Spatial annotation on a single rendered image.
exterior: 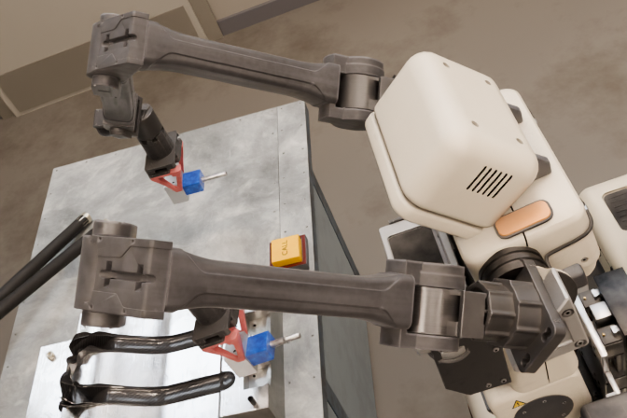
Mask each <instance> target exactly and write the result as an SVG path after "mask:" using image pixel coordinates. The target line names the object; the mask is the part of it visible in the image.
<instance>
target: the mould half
mask: <svg viewBox="0 0 627 418"><path fill-rule="evenodd" d="M269 313H270V314H271V334H272V336H273V337H274V338H275V339H279V338H282V337H284V333H283V313H275V312H269ZM81 315H82V313H81V314H80V316H79V321H78V326H77V333H78V332H84V331H87V332H90V333H92V332H95V331H103V332H109V333H116V334H124V335H135V336H170V335H174V334H178V333H182V332H186V331H190V330H192V329H194V324H195V318H194V316H193V315H192V314H191V313H190V312H189V310H188V309H186V310H181V311H176V312H174V313H164V319H163V320H154V319H141V318H135V317H129V316H127V318H126V326H124V327H120V328H112V329H109V328H105V327H87V326H85V327H83V326H81V325H80V321H81ZM70 342H71V341H63V342H59V343H54V344H51V345H47V346H43V347H41V349H40V354H39V358H38V362H37V367H36V371H35V378H34V383H33V387H32V392H31V395H30V400H29V404H28V409H27V412H26V417H25V418H286V411H285V373H284V345H280V346H277V347H275V352H274V359H273V360H270V361H269V362H270V363H271V386H270V385H269V384H268V383H265V385H263V386H259V387H255V388H250V389H245V390H244V377H242V378H239V377H238V376H237V375H236V374H235V373H234V372H233V370H232V369H231V368H230V367H229V366H228V365H227V363H226V362H225V361H224V360H223V356H221V355H213V354H209V353H205V352H203V351H202V350H201V349H200V348H199V346H196V347H192V348H188V349H185V350H181V351H177V352H173V353H169V354H160V355H147V354H130V353H111V352H106V353H92V354H88V355H86V356H85V357H83V358H82V359H81V360H80V361H79V363H78V364H77V366H76V369H75V371H74V375H73V380H74V382H75V381H77V382H79V383H80V384H95V383H107V384H113V385H127V386H150V387H151V386H164V385H170V384H174V383H181V382H184V381H188V380H192V379H196V378H200V377H203V376H207V375H212V374H216V373H219V372H221V371H224V370H225V371H231V372H233V373H234V375H235V382H234V384H233V386H232V387H231V388H229V389H226V390H224V391H221V392H219V393H215V394H212V395H208V396H204V397H196V398H193V399H189V400H186V401H182V402H177V403H174V404H170V405H165V406H156V407H140V406H120V405H89V406H83V407H70V408H63V410H62V412H60V411H59V409H58V406H59V401H61V399H60V397H61V396H62V391H61V387H60V378H61V376H62V374H63V373H64V372H65V371H66V367H67V363H66V358H67V357H68V356H70V355H72V354H71V352H70V349H69V347H68V346H69V343H70ZM48 351H52V352H53V353H54V354H55V356H54V357H53V358H52V359H47V358H46V353H47V352H48ZM249 396H252V397H253V398H254V399H255V401H256V402H257V404H256V405H255V406H252V405H251V404H250V403H249V401H248V400H247V398H248V397H249Z"/></svg>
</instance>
